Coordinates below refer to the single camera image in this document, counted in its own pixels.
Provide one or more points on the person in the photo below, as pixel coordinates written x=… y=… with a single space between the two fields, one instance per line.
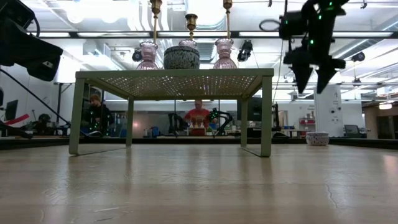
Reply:
x=199 y=115
x=98 y=116
x=43 y=119

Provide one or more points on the red bar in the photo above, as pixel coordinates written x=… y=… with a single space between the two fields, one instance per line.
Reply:
x=18 y=119

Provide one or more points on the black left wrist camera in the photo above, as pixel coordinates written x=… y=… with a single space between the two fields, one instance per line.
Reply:
x=15 y=12

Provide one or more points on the black ceiling spotlight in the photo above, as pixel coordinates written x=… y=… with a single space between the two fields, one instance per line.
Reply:
x=245 y=49
x=137 y=56
x=358 y=56

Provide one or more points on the green perforated metal shelf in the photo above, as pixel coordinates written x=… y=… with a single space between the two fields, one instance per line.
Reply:
x=174 y=74

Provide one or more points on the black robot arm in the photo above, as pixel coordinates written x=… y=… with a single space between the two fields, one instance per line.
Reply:
x=225 y=119
x=174 y=123

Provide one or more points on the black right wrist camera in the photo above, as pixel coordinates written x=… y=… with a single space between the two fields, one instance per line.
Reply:
x=292 y=25

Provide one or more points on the large black monitor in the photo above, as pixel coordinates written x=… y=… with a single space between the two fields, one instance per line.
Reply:
x=253 y=109

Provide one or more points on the short brass candlestick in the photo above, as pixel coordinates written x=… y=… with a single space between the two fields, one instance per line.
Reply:
x=191 y=20

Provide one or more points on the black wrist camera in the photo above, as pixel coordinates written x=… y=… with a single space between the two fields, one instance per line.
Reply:
x=292 y=25
x=15 y=12

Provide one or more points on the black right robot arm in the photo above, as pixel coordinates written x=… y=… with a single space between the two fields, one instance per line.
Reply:
x=323 y=18

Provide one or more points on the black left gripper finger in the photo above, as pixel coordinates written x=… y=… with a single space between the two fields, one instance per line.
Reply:
x=43 y=59

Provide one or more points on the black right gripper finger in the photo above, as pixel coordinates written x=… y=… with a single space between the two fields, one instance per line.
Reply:
x=324 y=77
x=302 y=76

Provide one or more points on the blue-grey patterned candle jar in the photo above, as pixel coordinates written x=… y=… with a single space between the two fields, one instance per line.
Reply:
x=182 y=59

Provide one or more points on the red storage shelf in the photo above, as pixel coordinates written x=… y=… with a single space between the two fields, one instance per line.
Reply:
x=308 y=122

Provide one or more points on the black aluminium table frame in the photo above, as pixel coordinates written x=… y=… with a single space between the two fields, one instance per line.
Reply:
x=357 y=142

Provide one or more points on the pink ribbed glass candle holder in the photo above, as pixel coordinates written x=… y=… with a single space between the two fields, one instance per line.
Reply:
x=148 y=49
x=224 y=46
x=187 y=43

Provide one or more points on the white pillar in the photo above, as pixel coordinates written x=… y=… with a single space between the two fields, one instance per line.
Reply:
x=328 y=102

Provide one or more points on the black computer monitor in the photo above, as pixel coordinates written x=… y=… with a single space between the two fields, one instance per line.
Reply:
x=12 y=109

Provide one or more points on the lavender patterned candle jar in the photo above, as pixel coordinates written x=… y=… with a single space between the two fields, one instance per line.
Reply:
x=317 y=139

